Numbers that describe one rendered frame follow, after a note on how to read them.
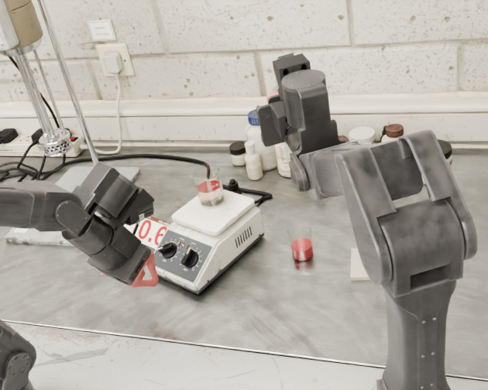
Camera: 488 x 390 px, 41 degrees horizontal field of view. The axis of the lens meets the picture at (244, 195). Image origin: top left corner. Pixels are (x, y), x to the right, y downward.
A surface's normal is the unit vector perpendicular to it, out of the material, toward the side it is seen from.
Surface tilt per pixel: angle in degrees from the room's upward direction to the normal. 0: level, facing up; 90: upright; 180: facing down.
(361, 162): 36
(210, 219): 0
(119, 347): 0
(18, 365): 90
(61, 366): 0
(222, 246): 90
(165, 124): 90
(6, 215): 90
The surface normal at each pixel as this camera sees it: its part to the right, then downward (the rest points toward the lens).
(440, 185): 0.00, -0.37
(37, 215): 0.70, 0.32
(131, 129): -0.31, 0.56
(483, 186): -0.18, -0.83
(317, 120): 0.22, 0.50
